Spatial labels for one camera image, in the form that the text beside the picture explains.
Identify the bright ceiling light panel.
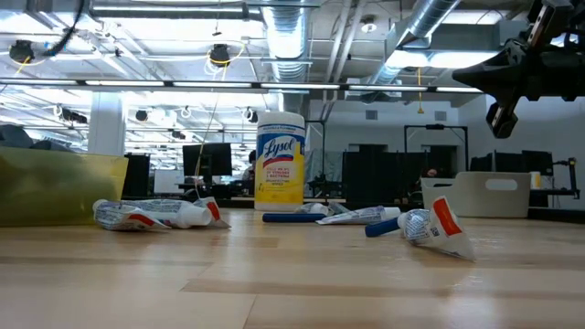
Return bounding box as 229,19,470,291
386,48,504,70

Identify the yellow hanging cord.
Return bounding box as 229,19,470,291
416,67,426,115

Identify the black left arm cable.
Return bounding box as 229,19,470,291
43,0,89,58

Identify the silver spiral air duct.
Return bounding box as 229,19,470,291
365,0,461,86

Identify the black metal frame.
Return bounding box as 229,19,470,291
404,123,470,173

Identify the yellow Lysol wipes canister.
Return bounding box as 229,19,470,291
254,111,306,212

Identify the black room partition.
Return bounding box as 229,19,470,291
342,144,458,206

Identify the black cabinet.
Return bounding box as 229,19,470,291
121,153,151,198

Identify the yellow translucent plastic bin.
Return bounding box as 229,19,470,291
0,145,130,228

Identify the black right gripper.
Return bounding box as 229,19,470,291
452,0,575,139

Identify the white building column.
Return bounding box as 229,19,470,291
87,93,126,159

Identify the black computer monitor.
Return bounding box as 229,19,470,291
522,149,554,177
469,153,523,174
182,143,233,178

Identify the ribbed silver ceiling duct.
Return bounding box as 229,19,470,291
261,0,313,83

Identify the black aluminium table frame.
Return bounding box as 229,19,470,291
119,195,585,221

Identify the pale translucent plastic bin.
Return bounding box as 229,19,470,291
420,171,532,219

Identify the white board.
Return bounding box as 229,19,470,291
153,168,185,194

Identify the long ceiling light strip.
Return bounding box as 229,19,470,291
0,78,485,95

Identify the black equipment stand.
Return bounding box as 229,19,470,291
551,157,581,200

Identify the black ceiling-mounted device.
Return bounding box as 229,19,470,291
208,43,231,69
8,39,36,64

